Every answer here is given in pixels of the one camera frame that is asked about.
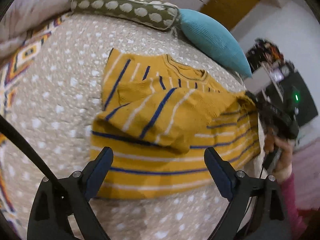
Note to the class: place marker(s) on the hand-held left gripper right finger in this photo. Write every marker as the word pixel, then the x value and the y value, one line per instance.
pixel 220 175

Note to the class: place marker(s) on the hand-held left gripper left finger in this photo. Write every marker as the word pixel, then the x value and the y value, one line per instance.
pixel 97 172

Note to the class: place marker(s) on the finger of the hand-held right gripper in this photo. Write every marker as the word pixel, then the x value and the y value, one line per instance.
pixel 253 101

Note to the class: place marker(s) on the yellow striped knit sweater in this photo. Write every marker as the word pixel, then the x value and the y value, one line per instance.
pixel 162 120

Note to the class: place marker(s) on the person's right forearm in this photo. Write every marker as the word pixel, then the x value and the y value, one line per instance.
pixel 292 200

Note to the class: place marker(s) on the person's right hand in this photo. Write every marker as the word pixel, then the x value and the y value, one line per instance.
pixel 283 160

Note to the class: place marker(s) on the black television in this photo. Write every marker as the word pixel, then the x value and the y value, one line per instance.
pixel 308 105

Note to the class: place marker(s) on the cluttered shoe rack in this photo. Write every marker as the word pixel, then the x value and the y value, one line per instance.
pixel 265 51

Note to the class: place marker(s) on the teal ribbed pillow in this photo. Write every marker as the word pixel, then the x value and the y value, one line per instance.
pixel 212 40

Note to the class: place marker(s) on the beige spotted quilt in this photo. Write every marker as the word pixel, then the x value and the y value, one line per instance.
pixel 62 92

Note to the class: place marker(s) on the wooden door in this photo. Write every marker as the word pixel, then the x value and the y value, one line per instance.
pixel 230 5

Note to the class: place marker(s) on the olive spotted bolster pillow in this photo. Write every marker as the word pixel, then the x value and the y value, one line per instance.
pixel 125 7

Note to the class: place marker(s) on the pink floral pillow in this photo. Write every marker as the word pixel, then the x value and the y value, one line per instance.
pixel 32 10

